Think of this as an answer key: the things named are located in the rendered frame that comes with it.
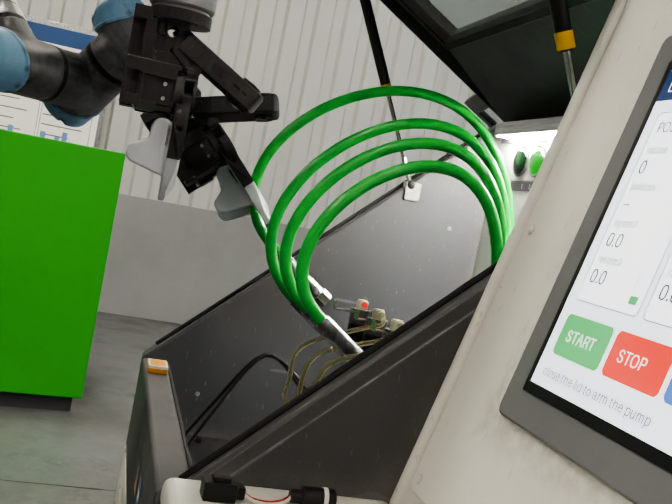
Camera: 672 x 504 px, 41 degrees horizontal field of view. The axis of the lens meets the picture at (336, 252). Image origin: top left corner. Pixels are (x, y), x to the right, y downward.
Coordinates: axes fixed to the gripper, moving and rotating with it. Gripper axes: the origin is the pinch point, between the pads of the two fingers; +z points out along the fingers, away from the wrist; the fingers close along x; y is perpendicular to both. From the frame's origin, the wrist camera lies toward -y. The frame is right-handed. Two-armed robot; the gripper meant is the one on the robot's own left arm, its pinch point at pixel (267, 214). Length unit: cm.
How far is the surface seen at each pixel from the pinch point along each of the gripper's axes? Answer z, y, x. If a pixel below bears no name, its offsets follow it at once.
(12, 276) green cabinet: -97, 87, -310
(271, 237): 4.1, 1.9, 7.4
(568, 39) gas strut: 7.0, -32.1, 31.6
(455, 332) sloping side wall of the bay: 25.2, -6.5, 28.1
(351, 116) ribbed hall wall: -155, -172, -643
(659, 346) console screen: 32, -11, 58
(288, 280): 10.4, 3.5, 13.8
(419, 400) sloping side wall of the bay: 28.9, 0.1, 27.0
